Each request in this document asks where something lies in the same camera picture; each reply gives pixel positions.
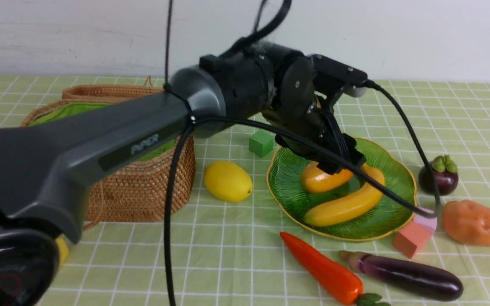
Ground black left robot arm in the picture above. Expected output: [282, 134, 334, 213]
[0, 41, 368, 306]

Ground green checkered tablecloth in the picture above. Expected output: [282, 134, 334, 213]
[0, 75, 490, 306]

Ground orange toy potato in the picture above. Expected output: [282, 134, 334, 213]
[442, 200, 490, 247]

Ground green leaf-shaped glass plate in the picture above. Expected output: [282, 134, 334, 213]
[266, 138, 418, 242]

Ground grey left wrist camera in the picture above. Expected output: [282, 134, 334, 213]
[308, 54, 369, 101]

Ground woven wicker basket green lining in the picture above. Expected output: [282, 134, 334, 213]
[21, 98, 177, 224]

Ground light purple foam cube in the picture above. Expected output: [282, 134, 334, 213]
[413, 213, 438, 235]

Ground yellow toy lemon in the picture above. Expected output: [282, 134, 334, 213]
[204, 160, 253, 203]

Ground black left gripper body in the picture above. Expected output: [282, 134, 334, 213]
[262, 55, 348, 158]

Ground purple toy eggplant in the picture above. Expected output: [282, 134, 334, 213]
[338, 250, 464, 302]

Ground green foam cube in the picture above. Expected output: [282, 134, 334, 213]
[248, 130, 275, 158]

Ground dark purple toy mangosteen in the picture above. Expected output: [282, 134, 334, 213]
[418, 155, 459, 196]

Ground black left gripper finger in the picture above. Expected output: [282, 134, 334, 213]
[315, 134, 366, 174]

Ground orange toy carrot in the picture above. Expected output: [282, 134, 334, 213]
[279, 231, 390, 306]

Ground salmon pink foam cube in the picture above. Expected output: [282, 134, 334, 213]
[393, 221, 432, 259]

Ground orange yellow toy mango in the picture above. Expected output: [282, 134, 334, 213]
[300, 162, 353, 194]

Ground yellow foam block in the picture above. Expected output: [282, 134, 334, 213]
[55, 235, 70, 270]

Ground yellow toy banana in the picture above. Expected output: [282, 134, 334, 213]
[303, 183, 383, 227]

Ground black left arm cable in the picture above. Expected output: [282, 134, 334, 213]
[163, 0, 442, 306]

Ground woven wicker basket lid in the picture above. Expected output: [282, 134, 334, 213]
[61, 76, 165, 102]

